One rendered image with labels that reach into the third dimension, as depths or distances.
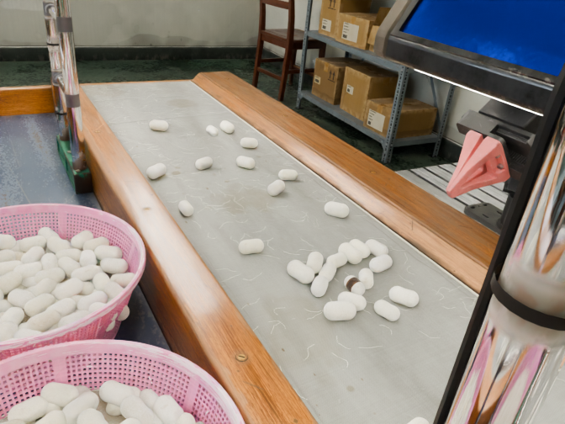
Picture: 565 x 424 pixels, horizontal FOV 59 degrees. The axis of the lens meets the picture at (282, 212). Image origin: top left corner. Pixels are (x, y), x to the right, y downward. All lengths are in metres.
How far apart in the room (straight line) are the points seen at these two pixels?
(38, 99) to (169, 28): 3.75
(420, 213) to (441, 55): 0.48
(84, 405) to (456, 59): 0.40
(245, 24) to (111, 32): 1.30
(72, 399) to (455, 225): 0.55
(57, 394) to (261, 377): 0.18
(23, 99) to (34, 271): 0.77
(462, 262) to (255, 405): 0.37
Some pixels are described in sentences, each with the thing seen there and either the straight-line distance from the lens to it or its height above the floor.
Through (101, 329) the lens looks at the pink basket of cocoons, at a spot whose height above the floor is 0.73.
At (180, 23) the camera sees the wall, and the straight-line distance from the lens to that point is 5.08.
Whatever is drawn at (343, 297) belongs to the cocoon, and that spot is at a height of 0.76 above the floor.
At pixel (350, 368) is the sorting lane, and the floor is 0.74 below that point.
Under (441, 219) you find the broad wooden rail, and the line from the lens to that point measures 0.78.
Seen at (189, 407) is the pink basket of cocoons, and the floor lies 0.73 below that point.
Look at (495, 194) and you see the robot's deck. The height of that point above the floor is 0.67.
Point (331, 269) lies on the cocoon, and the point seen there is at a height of 0.76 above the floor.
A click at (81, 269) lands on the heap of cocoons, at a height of 0.74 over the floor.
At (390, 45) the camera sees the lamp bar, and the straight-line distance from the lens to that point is 0.36.
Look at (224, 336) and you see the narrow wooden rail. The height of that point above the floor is 0.76.
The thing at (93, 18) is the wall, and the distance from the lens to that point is 4.91.
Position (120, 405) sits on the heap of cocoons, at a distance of 0.49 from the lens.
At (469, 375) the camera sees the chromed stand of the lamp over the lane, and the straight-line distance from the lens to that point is 0.17.
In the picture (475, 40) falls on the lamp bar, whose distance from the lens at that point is 0.33.
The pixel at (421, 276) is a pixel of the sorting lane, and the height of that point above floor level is 0.74.
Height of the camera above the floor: 1.11
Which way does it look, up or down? 29 degrees down
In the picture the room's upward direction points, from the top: 6 degrees clockwise
